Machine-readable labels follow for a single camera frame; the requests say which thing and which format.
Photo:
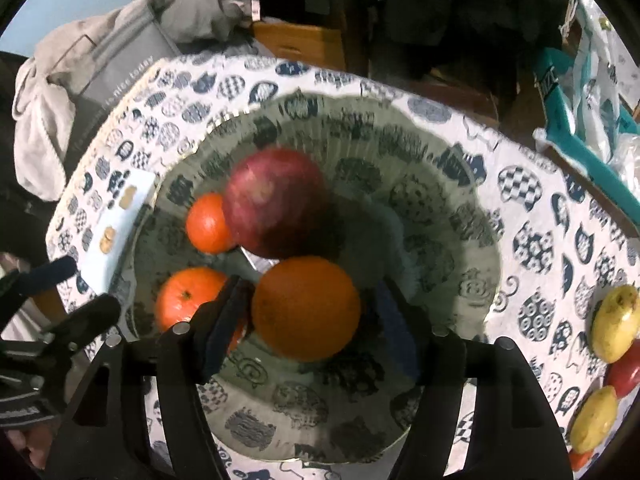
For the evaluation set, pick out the red apple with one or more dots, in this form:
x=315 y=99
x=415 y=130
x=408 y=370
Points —
x=275 y=202

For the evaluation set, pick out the grey laundry hamper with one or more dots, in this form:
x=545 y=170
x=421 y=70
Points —
x=110 y=75

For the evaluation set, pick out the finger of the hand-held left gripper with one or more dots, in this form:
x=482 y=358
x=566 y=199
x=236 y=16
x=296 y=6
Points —
x=85 y=316
x=50 y=274

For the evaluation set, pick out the wooden drawer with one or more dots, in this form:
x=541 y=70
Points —
x=300 y=42

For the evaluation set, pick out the person's left hand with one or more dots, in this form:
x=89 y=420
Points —
x=30 y=447

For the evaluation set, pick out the white pill pack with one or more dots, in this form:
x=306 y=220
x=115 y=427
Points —
x=120 y=225

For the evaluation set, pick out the teal plastic crate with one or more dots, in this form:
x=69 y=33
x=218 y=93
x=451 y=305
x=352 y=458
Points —
x=565 y=120

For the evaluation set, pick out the orange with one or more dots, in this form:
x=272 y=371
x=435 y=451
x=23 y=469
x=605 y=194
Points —
x=184 y=299
x=580 y=460
x=306 y=309

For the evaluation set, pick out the clear plastic bag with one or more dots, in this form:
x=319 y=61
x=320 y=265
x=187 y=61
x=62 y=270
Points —
x=627 y=157

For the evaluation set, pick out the green patterned glass bowl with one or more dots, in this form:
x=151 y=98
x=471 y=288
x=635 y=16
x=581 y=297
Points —
x=400 y=210

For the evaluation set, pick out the black hooded coat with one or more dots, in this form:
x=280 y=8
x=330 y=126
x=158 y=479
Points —
x=450 y=5

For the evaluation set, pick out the grey garment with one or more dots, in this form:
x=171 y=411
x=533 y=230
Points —
x=200 y=15

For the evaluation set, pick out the yellow pear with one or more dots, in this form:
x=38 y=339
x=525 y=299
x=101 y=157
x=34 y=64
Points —
x=617 y=322
x=595 y=420

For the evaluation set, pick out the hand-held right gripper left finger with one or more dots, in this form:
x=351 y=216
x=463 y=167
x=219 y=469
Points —
x=220 y=332

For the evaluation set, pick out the small red fruit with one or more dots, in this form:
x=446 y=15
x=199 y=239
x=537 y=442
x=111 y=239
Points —
x=626 y=376

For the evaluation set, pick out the printed white plastic bag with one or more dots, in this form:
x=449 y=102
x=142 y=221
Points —
x=600 y=85

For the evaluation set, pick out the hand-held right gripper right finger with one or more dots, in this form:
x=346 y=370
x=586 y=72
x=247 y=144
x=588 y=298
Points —
x=398 y=332

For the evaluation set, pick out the small tangerine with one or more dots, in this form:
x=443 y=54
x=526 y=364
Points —
x=207 y=224

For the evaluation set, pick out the cat print tablecloth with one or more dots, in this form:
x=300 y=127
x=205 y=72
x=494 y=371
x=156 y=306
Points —
x=540 y=240

